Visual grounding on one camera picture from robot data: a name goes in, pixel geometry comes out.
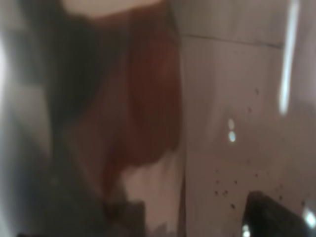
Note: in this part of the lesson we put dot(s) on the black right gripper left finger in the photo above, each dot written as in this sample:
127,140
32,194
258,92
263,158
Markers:
58,114

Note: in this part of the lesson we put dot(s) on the smoky clear plastic bottle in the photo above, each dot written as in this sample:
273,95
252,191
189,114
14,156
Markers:
248,92

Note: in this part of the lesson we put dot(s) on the red plastic cup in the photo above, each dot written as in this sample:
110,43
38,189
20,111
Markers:
131,93

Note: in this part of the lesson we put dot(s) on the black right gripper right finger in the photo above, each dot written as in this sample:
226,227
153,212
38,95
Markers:
264,217

